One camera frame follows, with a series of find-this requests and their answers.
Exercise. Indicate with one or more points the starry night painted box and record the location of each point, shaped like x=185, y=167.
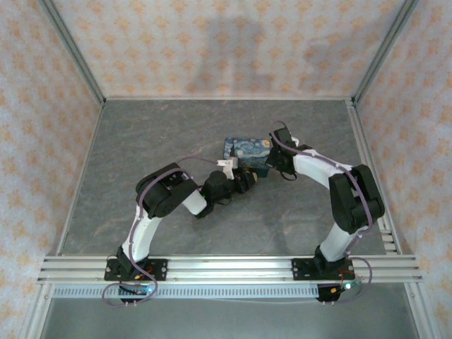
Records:
x=247, y=152

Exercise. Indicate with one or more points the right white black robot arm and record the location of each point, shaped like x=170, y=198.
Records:
x=353, y=197

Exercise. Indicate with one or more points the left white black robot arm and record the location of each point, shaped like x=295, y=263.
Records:
x=141, y=233

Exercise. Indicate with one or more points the small circuit board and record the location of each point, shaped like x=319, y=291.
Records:
x=143, y=290
x=347, y=286

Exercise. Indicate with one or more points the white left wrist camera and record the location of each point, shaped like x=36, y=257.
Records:
x=227, y=165

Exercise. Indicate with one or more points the thin aluminium wall rail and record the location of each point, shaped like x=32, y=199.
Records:
x=229, y=97

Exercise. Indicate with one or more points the wide aluminium side rail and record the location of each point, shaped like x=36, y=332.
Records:
x=363, y=148

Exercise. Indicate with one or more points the aluminium table edge rail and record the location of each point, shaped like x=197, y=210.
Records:
x=229, y=268

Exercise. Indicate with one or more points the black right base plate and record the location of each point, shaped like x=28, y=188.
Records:
x=300, y=270

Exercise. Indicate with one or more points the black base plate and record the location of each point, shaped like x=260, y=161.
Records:
x=159, y=270
x=300, y=270

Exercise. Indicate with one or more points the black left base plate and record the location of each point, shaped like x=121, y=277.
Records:
x=159, y=270

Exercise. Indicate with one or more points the thin aluminium side rail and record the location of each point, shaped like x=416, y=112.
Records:
x=91, y=141

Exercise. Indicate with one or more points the aluminium frame post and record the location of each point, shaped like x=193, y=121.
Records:
x=70, y=49
x=385, y=46

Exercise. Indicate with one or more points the aluminium frame leg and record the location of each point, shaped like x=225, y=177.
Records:
x=39, y=310
x=422, y=310

